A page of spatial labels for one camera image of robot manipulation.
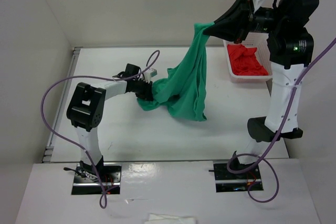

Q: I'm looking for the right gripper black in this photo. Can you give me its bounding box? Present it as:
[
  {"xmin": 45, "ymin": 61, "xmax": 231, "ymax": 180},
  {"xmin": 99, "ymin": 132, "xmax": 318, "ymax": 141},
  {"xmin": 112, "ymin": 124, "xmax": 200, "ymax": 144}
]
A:
[{"xmin": 203, "ymin": 0, "xmax": 287, "ymax": 44}]

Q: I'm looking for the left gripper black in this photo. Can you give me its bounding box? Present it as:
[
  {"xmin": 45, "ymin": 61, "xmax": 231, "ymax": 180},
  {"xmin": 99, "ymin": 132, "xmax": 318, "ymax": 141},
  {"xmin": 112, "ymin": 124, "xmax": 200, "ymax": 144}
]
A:
[{"xmin": 132, "ymin": 78, "xmax": 153, "ymax": 101}]

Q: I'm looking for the green tank top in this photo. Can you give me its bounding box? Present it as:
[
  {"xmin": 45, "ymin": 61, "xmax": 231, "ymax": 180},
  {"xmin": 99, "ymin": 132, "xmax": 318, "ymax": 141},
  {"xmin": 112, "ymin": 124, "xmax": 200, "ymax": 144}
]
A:
[{"xmin": 138, "ymin": 22, "xmax": 214, "ymax": 122}]

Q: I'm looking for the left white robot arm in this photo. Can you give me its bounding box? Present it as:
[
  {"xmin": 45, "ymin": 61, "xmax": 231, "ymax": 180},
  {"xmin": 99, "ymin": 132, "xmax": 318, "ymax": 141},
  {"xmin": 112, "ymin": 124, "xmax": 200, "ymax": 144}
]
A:
[{"xmin": 66, "ymin": 78, "xmax": 153, "ymax": 182}]

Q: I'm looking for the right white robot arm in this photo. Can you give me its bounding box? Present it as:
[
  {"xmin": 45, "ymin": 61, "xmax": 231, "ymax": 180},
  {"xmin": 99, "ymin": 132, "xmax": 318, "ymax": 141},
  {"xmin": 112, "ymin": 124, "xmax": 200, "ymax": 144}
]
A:
[{"xmin": 204, "ymin": 0, "xmax": 319, "ymax": 146}]

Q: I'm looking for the red tank top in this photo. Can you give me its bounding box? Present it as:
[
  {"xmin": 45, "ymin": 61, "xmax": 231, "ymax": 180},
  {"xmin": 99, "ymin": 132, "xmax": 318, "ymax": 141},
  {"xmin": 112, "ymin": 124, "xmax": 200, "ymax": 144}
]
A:
[{"xmin": 227, "ymin": 44, "xmax": 269, "ymax": 76}]

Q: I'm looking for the white plastic basket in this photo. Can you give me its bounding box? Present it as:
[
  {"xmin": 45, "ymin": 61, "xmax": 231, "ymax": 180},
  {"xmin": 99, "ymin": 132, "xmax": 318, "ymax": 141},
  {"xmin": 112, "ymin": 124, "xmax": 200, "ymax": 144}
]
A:
[{"xmin": 223, "ymin": 33, "xmax": 272, "ymax": 83}]

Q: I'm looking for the white crumpled cloth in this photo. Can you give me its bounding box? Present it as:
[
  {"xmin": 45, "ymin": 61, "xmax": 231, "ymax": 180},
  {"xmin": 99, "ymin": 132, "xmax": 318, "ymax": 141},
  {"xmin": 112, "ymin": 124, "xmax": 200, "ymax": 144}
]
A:
[{"xmin": 145, "ymin": 214, "xmax": 197, "ymax": 224}]

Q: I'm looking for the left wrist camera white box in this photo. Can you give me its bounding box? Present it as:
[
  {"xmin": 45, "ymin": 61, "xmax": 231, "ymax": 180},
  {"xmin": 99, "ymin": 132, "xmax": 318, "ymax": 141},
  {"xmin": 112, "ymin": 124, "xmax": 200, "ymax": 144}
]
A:
[{"xmin": 143, "ymin": 68, "xmax": 158, "ymax": 80}]

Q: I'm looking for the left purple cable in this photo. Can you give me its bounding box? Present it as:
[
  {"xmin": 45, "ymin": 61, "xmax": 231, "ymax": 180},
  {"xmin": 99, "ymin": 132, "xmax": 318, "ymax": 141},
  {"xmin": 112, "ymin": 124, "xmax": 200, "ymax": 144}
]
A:
[{"xmin": 40, "ymin": 49, "xmax": 161, "ymax": 209}]

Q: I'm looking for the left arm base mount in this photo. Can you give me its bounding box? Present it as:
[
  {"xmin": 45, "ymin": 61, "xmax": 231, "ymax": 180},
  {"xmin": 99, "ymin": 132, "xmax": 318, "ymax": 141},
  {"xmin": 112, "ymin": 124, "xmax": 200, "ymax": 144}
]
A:
[{"xmin": 63, "ymin": 164, "xmax": 122, "ymax": 195}]

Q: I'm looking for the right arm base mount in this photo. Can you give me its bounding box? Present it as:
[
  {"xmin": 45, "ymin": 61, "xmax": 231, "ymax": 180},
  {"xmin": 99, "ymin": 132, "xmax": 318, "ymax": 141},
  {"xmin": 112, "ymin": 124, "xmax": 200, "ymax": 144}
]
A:
[{"xmin": 208, "ymin": 162, "xmax": 264, "ymax": 193}]

